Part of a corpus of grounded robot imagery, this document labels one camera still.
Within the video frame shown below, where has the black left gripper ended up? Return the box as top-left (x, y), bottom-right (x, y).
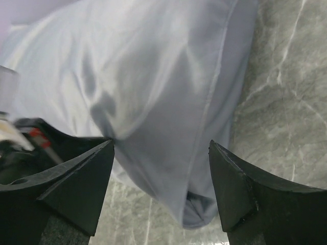
top-left (1, 117), bottom-right (108, 184)

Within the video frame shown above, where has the grey pillowcase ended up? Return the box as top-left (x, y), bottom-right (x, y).
top-left (1, 1), bottom-right (258, 229)

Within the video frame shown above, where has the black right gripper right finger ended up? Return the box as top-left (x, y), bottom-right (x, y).
top-left (209, 141), bottom-right (326, 244)

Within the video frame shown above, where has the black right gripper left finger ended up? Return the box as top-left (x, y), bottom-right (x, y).
top-left (1, 140), bottom-right (114, 244)

